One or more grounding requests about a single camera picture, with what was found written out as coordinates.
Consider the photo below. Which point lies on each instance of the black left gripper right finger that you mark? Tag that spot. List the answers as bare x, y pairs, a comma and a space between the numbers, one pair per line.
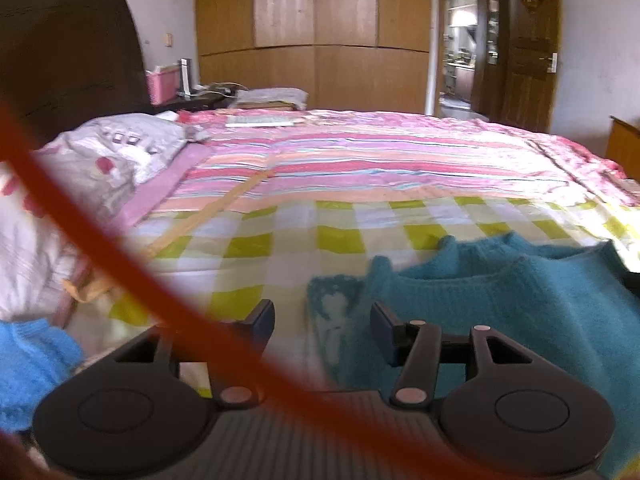
413, 347

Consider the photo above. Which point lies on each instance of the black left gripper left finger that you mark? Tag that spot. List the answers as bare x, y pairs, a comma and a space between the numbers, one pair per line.
256, 329

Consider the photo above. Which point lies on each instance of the teal knit sweater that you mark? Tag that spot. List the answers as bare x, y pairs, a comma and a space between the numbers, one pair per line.
566, 304

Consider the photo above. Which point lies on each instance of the wooden stick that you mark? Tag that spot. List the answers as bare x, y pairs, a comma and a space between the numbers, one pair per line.
103, 284

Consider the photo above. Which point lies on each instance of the pink and green checked bedspread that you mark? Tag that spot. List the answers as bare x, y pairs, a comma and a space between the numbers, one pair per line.
348, 187

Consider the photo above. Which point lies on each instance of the light blue knit garment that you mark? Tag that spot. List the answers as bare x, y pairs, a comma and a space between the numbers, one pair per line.
36, 357

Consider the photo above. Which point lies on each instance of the white paper on bed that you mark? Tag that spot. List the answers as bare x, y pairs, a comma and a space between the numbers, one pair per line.
260, 121

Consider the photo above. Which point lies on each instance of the white pillow with pink dots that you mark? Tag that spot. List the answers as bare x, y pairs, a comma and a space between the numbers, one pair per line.
117, 169

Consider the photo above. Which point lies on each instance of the dark nightstand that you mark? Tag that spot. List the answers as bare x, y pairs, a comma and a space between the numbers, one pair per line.
207, 101

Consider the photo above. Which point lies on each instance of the folded white cloth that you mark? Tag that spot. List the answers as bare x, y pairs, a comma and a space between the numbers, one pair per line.
280, 98

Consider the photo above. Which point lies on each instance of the wooden side shelf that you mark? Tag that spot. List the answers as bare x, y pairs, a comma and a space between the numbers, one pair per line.
624, 147

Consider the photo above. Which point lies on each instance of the pink storage box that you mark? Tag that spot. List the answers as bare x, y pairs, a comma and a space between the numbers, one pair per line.
163, 83

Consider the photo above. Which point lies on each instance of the silver cylinder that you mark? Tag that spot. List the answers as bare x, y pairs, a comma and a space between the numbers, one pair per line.
185, 74

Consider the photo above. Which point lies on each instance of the wooden wardrobe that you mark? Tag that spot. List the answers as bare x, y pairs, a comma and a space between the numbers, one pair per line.
346, 54

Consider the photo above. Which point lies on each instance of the dark wooden headboard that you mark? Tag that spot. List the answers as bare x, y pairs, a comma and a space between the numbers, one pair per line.
64, 62

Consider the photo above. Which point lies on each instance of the dark wooden door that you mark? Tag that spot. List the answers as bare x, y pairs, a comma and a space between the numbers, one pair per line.
529, 34

